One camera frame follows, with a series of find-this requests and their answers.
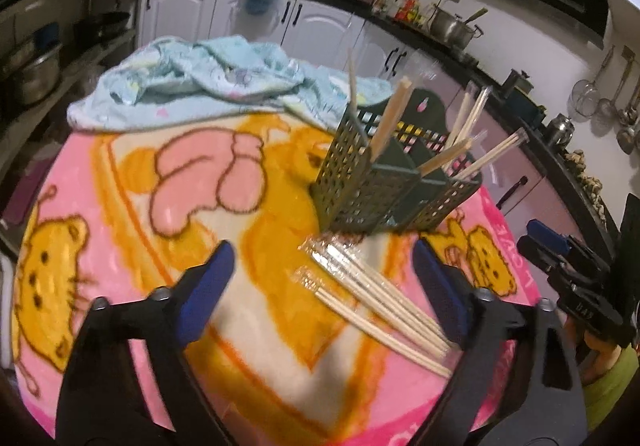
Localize green left sleeve forearm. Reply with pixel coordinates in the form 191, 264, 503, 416
582, 348, 639, 432

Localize pink cartoon blanket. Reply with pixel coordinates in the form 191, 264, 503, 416
13, 114, 539, 445

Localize dark green utensil basket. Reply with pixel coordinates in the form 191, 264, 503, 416
309, 88, 483, 235

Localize hanging steel ladles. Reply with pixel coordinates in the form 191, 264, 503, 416
568, 45, 639, 154

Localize light blue towel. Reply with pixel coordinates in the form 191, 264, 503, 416
66, 36, 392, 133

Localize steel stock pot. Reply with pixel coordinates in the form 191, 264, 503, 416
428, 6, 488, 50

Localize white cabinet doors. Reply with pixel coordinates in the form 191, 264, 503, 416
138, 0, 431, 82

